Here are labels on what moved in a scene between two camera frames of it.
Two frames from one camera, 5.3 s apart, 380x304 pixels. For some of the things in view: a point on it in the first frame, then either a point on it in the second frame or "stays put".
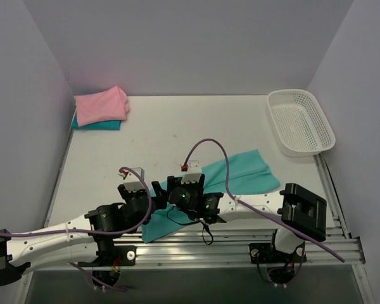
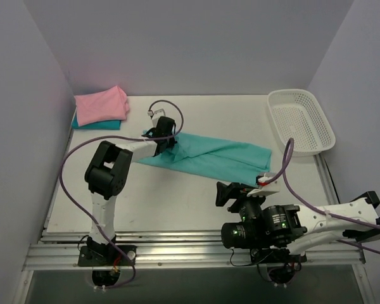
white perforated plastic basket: x=299 y=128 stays put
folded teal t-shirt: x=109 y=125 stays put
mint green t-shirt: x=247 y=172 → x=208 y=156
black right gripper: x=173 y=182 → x=235 y=194
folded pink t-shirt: x=111 y=104 stays put
